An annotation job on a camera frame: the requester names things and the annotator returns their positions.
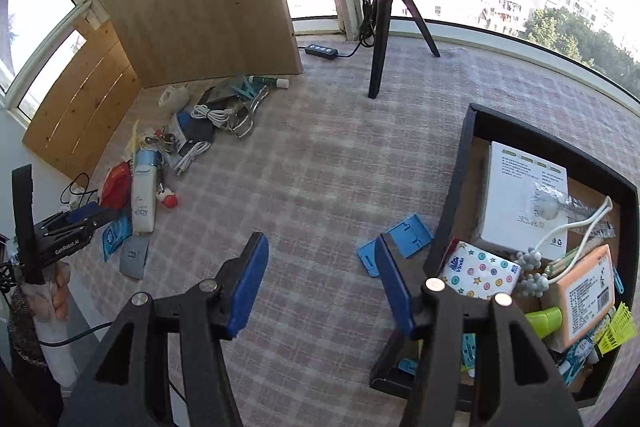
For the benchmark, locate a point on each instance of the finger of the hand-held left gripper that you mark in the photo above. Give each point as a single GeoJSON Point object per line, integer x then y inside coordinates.
{"type": "Point", "coordinates": [82, 209]}
{"type": "Point", "coordinates": [95, 222]}

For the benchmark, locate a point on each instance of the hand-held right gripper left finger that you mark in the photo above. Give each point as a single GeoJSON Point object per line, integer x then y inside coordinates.
{"type": "Point", "coordinates": [247, 282]}

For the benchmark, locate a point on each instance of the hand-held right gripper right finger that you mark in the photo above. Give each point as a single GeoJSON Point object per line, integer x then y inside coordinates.
{"type": "Point", "coordinates": [395, 292]}

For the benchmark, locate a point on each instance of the blue plastic case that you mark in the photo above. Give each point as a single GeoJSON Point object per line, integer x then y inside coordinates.
{"type": "Point", "coordinates": [410, 232]}

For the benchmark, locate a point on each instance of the patterned tissue pack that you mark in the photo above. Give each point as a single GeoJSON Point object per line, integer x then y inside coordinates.
{"type": "Point", "coordinates": [477, 272]}

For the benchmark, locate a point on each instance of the black container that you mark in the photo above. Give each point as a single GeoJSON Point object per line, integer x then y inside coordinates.
{"type": "Point", "coordinates": [452, 207]}

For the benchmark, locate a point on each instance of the grey knobbly massager white loop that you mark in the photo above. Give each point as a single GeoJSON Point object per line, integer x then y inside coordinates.
{"type": "Point", "coordinates": [532, 279]}

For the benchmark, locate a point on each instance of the lime green tube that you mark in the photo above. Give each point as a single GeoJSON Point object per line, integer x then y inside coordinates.
{"type": "Point", "coordinates": [545, 322]}

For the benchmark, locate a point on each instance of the white cardboard box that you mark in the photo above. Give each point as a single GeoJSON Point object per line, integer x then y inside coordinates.
{"type": "Point", "coordinates": [515, 192]}

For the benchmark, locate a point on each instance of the chopsticks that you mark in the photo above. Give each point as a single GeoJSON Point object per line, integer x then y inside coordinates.
{"type": "Point", "coordinates": [565, 263]}

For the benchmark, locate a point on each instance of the clear plastic wrapper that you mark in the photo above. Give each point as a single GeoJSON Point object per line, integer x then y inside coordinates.
{"type": "Point", "coordinates": [565, 204]}

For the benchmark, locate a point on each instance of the yellow plastic shuttlecock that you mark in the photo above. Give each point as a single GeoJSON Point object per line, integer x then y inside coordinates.
{"type": "Point", "coordinates": [617, 329]}

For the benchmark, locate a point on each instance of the person's left forearm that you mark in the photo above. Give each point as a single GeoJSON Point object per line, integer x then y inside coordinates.
{"type": "Point", "coordinates": [47, 352]}

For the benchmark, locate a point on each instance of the person's left hand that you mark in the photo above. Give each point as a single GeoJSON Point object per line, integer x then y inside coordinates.
{"type": "Point", "coordinates": [55, 292]}

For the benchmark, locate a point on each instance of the blue wipe sachet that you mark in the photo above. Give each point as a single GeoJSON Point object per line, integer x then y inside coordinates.
{"type": "Point", "coordinates": [116, 239]}

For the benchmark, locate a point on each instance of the red package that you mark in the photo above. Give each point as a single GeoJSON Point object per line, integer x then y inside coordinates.
{"type": "Point", "coordinates": [116, 184]}

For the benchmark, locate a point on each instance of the grey foil sachet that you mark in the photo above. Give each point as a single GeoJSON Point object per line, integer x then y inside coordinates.
{"type": "Point", "coordinates": [135, 257]}

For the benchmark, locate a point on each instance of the white sunscreen tube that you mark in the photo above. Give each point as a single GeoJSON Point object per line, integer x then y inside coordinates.
{"type": "Point", "coordinates": [144, 197]}

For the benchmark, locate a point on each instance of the red cartoon figurine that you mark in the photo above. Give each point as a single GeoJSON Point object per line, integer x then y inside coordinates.
{"type": "Point", "coordinates": [167, 198]}

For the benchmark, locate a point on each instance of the light wooden panel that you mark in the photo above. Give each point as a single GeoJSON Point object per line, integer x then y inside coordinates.
{"type": "Point", "coordinates": [85, 107]}

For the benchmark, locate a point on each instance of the silver metal tongs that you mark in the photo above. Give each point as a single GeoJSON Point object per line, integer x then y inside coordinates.
{"type": "Point", "coordinates": [247, 117]}

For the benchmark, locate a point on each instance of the orange soap pack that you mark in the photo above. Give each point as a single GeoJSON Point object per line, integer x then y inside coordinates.
{"type": "Point", "coordinates": [585, 297]}

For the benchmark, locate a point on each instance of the green white marker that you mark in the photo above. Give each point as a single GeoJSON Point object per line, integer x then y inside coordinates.
{"type": "Point", "coordinates": [267, 82]}

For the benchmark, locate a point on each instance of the black power strip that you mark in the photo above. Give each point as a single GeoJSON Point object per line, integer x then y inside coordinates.
{"type": "Point", "coordinates": [321, 51]}

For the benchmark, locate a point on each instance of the black tripod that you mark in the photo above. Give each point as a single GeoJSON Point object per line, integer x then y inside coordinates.
{"type": "Point", "coordinates": [380, 37]}

